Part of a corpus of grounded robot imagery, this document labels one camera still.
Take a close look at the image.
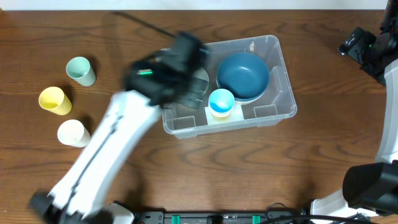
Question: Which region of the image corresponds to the cream white cup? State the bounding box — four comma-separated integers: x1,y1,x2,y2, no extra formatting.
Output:
57,119,91,147

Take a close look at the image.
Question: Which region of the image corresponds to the dark blue bowl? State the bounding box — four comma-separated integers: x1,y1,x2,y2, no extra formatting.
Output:
232,87,266,102
216,52,270,92

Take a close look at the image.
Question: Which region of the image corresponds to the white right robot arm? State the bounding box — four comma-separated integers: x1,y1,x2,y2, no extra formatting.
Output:
307,1,397,223

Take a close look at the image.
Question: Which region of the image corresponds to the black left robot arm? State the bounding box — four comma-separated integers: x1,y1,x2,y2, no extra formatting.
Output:
30,32,208,224

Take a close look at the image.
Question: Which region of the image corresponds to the light grey bowl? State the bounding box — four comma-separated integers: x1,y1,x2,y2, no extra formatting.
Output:
193,68,209,95

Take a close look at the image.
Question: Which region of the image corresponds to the clear plastic storage container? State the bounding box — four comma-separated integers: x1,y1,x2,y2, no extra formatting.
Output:
162,35,297,139

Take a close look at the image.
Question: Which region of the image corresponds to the pink cup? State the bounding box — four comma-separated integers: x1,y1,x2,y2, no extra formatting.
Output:
209,108,233,118

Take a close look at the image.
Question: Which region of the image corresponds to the green cup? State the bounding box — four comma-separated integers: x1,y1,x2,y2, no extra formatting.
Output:
66,57,96,86

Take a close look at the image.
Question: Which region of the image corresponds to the light blue cup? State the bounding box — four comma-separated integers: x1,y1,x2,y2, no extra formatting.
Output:
208,88,235,112

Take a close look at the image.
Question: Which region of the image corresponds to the yellow cup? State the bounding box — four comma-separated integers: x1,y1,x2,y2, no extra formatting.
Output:
39,86,72,115
211,115,229,122

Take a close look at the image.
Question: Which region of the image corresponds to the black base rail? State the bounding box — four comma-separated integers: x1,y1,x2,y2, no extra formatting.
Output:
133,209,294,224

